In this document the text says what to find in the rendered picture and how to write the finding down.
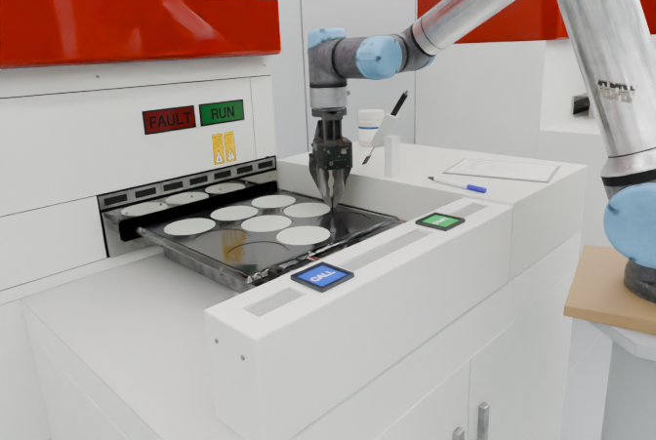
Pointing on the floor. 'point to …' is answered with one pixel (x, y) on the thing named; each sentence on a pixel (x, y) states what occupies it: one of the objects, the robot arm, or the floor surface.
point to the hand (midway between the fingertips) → (331, 200)
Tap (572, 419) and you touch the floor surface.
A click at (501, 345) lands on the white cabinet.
